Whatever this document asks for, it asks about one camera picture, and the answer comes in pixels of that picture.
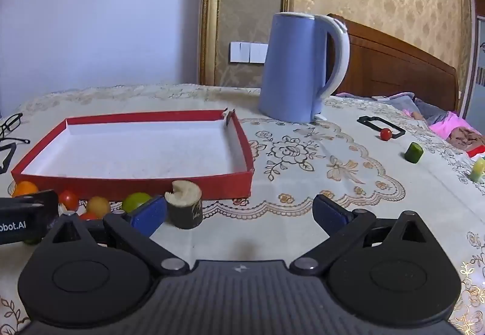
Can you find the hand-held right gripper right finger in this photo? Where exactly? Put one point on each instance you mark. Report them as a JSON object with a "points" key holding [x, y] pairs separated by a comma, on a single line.
{"points": [[329, 215]]}

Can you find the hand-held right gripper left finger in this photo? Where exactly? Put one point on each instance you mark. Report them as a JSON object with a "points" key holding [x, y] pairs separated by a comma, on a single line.
{"points": [[149, 217]]}

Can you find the small orange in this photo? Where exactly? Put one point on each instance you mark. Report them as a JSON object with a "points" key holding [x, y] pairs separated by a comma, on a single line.
{"points": [[24, 189]]}

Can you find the red cardboard box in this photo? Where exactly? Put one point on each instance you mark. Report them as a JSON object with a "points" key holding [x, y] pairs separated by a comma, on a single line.
{"points": [[132, 153]]}

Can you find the yellow longan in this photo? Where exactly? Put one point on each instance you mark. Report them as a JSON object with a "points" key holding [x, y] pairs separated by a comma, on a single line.
{"points": [[98, 206]]}

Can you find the red cherry tomato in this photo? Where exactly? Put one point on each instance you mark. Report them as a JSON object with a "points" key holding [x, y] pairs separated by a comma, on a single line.
{"points": [[385, 134], [69, 200], [88, 216]]}

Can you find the black eyeglasses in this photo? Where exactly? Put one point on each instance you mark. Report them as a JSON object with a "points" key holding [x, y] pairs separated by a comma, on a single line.
{"points": [[9, 126]]}

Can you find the dark green cucumber piece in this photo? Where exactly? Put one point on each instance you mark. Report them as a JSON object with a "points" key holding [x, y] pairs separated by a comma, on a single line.
{"points": [[413, 152]]}

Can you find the grey pillow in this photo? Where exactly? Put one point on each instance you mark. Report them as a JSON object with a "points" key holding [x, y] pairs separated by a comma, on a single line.
{"points": [[398, 98]]}

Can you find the blue electric kettle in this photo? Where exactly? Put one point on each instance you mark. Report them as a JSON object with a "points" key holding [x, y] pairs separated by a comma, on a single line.
{"points": [[293, 70]]}

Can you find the pink bedding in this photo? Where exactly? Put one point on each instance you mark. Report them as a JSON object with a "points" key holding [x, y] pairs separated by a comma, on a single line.
{"points": [[454, 128]]}

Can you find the pale green cucumber piece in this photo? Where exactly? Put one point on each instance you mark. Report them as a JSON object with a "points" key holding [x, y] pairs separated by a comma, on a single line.
{"points": [[478, 170]]}

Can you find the brown wooden headboard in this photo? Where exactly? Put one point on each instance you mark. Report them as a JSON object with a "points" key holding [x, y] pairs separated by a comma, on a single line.
{"points": [[394, 66]]}

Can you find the black plastic frame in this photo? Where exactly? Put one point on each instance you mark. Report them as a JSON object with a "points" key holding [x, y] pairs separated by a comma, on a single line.
{"points": [[369, 122], [7, 157]]}

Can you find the white wall switch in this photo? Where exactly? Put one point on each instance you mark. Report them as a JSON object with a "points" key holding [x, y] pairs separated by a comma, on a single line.
{"points": [[248, 52]]}

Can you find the gold wall moulding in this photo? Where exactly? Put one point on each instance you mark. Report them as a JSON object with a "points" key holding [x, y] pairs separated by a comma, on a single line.
{"points": [[212, 13]]}

